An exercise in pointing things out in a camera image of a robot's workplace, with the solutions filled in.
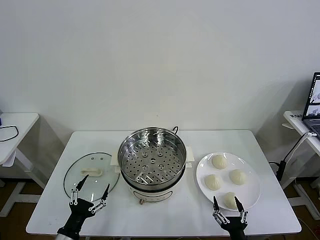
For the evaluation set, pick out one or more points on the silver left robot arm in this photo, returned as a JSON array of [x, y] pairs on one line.
[[61, 237]]

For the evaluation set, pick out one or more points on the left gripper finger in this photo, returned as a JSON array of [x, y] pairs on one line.
[[100, 205], [73, 196]]

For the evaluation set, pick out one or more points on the white oval plate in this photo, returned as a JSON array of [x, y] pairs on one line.
[[250, 175]]

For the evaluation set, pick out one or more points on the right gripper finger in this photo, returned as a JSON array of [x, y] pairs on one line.
[[243, 216], [220, 216]]

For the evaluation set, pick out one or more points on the white laptop desk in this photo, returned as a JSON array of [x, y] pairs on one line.
[[295, 120]]

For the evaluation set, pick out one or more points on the white steamed baozi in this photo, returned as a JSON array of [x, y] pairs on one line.
[[212, 182], [238, 176], [219, 161], [230, 200]]

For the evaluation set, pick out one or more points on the brown cooker knob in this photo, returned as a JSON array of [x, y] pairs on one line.
[[142, 202]]

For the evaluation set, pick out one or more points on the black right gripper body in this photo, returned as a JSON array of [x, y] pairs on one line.
[[236, 228]]

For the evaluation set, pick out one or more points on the open dark laptop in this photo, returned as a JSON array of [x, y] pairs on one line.
[[313, 100]]

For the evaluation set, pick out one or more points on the white electric cooker base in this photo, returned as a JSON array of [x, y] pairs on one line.
[[152, 195]]

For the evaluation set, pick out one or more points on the round glass pot lid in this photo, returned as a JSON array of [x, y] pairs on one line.
[[95, 185]]

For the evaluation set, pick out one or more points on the perforated steel steamer basket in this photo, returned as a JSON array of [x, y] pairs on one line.
[[150, 160]]

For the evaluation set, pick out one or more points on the small blue object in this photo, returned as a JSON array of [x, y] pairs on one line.
[[0, 120]]

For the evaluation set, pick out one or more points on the white side table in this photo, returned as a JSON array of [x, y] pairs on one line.
[[22, 130]]

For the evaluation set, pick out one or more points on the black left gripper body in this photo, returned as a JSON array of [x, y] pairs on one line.
[[77, 212]]

